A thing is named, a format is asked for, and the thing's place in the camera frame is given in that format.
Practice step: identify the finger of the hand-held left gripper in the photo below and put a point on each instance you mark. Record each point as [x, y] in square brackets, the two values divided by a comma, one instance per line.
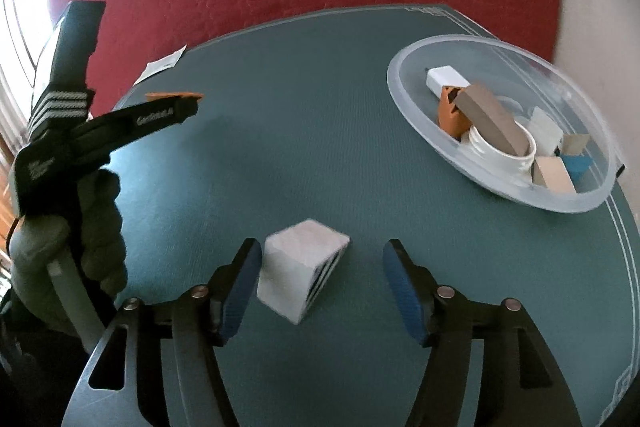
[150, 119]

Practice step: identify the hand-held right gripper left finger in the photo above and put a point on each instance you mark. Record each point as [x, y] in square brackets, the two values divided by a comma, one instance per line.
[240, 297]

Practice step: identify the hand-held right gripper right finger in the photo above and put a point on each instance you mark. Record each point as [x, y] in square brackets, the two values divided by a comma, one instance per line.
[405, 297]

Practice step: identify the orange striped wedge block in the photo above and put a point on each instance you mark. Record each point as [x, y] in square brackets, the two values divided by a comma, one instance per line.
[175, 96]

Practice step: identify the white striped cube block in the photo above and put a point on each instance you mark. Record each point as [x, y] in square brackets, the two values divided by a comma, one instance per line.
[295, 267]

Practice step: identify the white round jar lid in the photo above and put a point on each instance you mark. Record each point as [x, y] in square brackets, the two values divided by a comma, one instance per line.
[492, 164]

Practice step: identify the orange striped triangle block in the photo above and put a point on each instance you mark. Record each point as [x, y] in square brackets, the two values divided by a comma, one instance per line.
[450, 119]

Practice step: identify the beige wooden wedge block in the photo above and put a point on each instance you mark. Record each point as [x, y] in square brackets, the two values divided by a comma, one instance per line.
[575, 144]
[552, 174]

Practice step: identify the brown wooden rectangular block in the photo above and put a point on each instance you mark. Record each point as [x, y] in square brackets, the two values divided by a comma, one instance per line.
[492, 119]

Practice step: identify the blue triangle block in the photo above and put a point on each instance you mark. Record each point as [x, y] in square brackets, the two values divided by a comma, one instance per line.
[580, 167]

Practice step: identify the white striped wedge block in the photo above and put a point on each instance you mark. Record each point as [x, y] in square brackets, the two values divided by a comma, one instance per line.
[545, 129]

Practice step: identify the white plug charger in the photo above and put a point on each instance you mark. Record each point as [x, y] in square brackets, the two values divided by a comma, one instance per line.
[447, 79]

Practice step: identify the clear plastic bowl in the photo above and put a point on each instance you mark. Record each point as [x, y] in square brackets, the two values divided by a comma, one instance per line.
[575, 77]

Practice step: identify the person's left hand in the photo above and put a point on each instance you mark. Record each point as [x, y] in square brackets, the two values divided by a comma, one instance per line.
[102, 232]

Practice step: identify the patterned curtain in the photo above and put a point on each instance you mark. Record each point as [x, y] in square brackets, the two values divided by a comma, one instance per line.
[15, 102]

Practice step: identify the white paper leaflet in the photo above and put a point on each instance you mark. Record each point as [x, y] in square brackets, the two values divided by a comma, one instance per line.
[160, 66]

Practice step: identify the green table mat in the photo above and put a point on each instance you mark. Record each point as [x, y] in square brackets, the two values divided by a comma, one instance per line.
[325, 157]

